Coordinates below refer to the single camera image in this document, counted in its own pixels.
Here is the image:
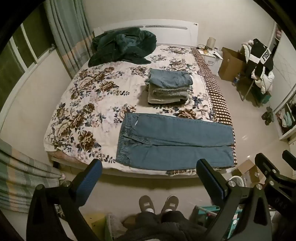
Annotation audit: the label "floral blanket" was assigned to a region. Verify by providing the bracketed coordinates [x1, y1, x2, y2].
[43, 44, 232, 175]

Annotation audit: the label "small open cardboard box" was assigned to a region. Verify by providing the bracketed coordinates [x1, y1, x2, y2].
[232, 159, 266, 183]

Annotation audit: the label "person's left grey slipper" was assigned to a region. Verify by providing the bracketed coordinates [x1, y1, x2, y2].
[139, 195, 155, 212]

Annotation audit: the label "person's grey slipper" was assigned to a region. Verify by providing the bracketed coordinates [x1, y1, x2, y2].
[139, 195, 155, 212]
[161, 195, 179, 212]

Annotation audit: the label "white wardrobe shelf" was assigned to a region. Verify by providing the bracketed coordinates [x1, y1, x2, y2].
[273, 23, 296, 141]

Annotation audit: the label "white puffer jacket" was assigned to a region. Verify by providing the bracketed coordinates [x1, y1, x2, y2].
[251, 68, 275, 94]

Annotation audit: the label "blue denim pants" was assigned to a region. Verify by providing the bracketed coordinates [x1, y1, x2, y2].
[116, 113, 234, 169]

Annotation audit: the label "brown checkered bed sheet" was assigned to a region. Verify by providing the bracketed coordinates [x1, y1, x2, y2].
[193, 47, 237, 166]

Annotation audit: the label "metal chair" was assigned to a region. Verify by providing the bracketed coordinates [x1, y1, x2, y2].
[239, 44, 275, 103]

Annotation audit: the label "yellow box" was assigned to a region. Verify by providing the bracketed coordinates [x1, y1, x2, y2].
[83, 213, 107, 232]

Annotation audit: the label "green striped curtain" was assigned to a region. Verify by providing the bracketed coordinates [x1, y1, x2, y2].
[0, 139, 66, 212]
[44, 0, 94, 79]

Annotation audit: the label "teal storage bin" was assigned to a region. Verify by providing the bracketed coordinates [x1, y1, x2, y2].
[255, 91, 271, 104]

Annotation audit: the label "person's right grey slipper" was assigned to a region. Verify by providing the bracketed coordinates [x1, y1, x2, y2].
[161, 195, 179, 212]

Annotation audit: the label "pair of green slippers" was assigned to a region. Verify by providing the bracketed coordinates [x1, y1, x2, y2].
[261, 106, 275, 126]

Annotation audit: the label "folded beige pants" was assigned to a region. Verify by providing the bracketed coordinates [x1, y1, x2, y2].
[147, 94, 189, 105]

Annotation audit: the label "black and white jacket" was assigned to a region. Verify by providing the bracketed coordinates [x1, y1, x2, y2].
[245, 38, 274, 80]

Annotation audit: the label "person's dark trouser legs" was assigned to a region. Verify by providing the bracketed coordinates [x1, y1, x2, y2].
[120, 210, 208, 241]

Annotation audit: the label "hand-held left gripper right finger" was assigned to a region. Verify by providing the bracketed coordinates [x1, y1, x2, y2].
[196, 159, 273, 241]

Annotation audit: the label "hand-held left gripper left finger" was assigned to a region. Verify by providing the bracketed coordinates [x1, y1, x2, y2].
[26, 159, 103, 241]

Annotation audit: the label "large cardboard box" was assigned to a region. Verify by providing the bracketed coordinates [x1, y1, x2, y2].
[218, 47, 247, 81]

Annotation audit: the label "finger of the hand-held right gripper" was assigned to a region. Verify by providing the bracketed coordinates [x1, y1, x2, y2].
[254, 153, 296, 210]
[282, 150, 296, 167]

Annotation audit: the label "green white-lined cloth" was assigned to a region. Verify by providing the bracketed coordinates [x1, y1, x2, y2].
[0, 7, 56, 93]

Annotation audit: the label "white nightstand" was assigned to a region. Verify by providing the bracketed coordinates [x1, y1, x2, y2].
[198, 47, 223, 76]

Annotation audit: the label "teal plastic crate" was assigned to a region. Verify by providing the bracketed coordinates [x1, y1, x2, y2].
[192, 205, 243, 239]

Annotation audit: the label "dark green quilt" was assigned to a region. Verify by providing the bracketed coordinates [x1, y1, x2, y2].
[87, 27, 158, 67]

